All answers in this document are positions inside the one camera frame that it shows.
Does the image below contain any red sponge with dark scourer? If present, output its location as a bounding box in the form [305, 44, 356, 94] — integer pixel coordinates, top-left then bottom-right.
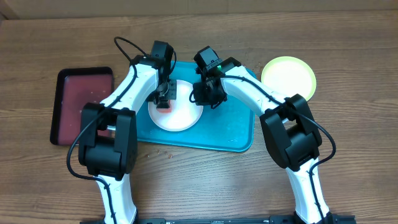
[156, 104, 172, 113]

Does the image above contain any white plate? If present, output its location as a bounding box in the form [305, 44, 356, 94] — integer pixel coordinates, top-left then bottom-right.
[148, 80, 203, 131]

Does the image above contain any green plate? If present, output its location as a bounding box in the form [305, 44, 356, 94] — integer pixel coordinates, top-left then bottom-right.
[261, 56, 317, 101]

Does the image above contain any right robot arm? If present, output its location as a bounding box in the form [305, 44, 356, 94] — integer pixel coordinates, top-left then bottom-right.
[190, 46, 333, 223]

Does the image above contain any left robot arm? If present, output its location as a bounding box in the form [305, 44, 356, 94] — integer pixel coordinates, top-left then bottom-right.
[71, 40, 177, 223]

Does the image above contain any teal plastic tray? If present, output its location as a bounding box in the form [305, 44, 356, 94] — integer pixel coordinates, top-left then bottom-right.
[137, 62, 254, 152]

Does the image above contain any black red-lined tray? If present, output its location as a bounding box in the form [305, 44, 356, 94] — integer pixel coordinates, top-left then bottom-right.
[50, 67, 114, 146]

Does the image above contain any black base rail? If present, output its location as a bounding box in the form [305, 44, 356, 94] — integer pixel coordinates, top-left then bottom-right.
[80, 214, 356, 224]

